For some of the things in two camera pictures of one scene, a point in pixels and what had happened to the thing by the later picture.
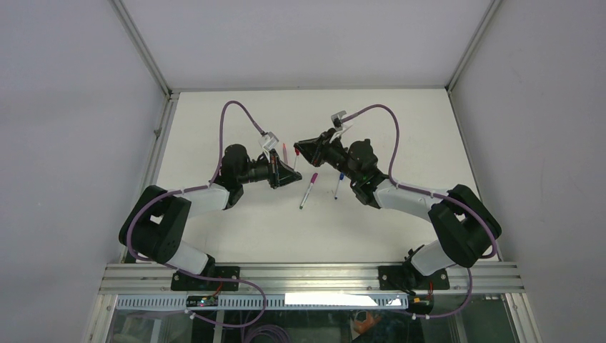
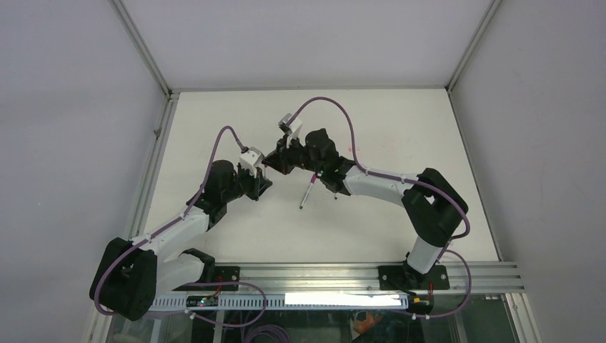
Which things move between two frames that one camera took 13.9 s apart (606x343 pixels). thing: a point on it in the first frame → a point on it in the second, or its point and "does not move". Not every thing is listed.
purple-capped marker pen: (306, 196) does not move
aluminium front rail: (306, 279) does not move
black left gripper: (279, 173) → (258, 184)
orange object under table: (370, 321) does not move
